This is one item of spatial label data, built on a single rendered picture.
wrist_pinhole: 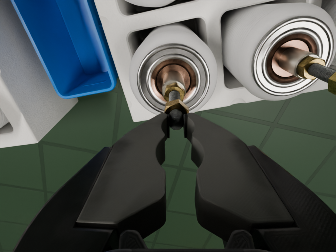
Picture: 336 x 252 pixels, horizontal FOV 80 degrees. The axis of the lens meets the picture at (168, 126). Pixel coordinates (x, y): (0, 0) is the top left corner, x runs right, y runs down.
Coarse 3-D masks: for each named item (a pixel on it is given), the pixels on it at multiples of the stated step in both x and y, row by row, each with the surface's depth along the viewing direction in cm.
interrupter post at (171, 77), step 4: (168, 72) 21; (172, 72) 20; (176, 72) 20; (164, 76) 21; (168, 76) 19; (172, 76) 19; (176, 76) 19; (180, 76) 20; (164, 80) 19; (168, 80) 18; (172, 80) 18; (176, 80) 18; (180, 80) 18; (164, 84) 18; (168, 84) 18; (180, 84) 18; (184, 84) 19; (164, 88) 18; (184, 88) 18; (164, 92) 19
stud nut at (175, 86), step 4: (172, 84) 18; (176, 84) 17; (168, 88) 17; (172, 88) 17; (176, 88) 17; (180, 88) 17; (168, 92) 18; (180, 92) 18; (184, 92) 18; (164, 96) 18; (168, 96) 18; (180, 96) 18; (168, 100) 18
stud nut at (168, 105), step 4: (172, 100) 15; (176, 100) 14; (180, 100) 15; (168, 104) 14; (172, 104) 14; (176, 104) 14; (180, 104) 14; (184, 104) 15; (164, 108) 15; (168, 108) 14; (172, 108) 14; (176, 108) 14; (180, 108) 14; (184, 108) 14; (188, 108) 15; (164, 112) 14; (168, 112) 14; (184, 112) 14; (188, 112) 14
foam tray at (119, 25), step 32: (96, 0) 24; (192, 0) 30; (224, 0) 24; (256, 0) 24; (288, 0) 27; (320, 0) 23; (128, 32) 25; (128, 64) 27; (128, 96) 30; (224, 96) 30
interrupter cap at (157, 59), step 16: (160, 48) 19; (176, 48) 19; (192, 48) 19; (144, 64) 20; (160, 64) 20; (176, 64) 20; (192, 64) 20; (144, 80) 21; (160, 80) 21; (192, 80) 21; (208, 80) 21; (144, 96) 22; (160, 96) 22; (192, 96) 22; (160, 112) 23
